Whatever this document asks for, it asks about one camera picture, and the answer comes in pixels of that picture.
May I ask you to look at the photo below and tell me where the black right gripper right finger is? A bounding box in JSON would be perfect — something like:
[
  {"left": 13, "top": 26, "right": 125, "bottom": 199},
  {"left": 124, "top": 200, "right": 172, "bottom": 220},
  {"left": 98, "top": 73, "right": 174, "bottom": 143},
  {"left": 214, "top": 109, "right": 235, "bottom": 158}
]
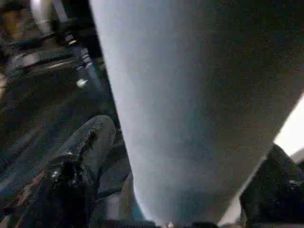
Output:
[{"left": 239, "top": 143, "right": 304, "bottom": 225}]

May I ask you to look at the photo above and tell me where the white plastic table leg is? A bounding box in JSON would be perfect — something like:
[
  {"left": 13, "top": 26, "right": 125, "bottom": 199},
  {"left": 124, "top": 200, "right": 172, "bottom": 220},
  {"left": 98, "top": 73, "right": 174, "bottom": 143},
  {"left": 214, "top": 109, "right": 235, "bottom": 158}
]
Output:
[{"left": 90, "top": 0, "right": 304, "bottom": 226}]

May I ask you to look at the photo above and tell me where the white plastic table top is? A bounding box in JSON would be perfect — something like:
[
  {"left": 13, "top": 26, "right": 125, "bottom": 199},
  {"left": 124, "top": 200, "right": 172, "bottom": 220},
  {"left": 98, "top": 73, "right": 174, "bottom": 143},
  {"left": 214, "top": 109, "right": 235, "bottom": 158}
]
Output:
[{"left": 118, "top": 92, "right": 304, "bottom": 226}]

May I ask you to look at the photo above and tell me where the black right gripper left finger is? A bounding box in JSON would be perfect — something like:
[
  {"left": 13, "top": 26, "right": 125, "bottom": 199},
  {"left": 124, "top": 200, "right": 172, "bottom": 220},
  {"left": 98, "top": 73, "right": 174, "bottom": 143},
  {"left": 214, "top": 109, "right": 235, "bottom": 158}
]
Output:
[{"left": 0, "top": 114, "right": 116, "bottom": 228}]

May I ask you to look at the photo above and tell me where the black mat cover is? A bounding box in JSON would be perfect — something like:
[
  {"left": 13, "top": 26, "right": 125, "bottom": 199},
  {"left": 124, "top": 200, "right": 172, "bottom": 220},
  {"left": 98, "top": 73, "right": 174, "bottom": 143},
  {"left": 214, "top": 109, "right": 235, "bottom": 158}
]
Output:
[{"left": 0, "top": 0, "right": 133, "bottom": 214}]

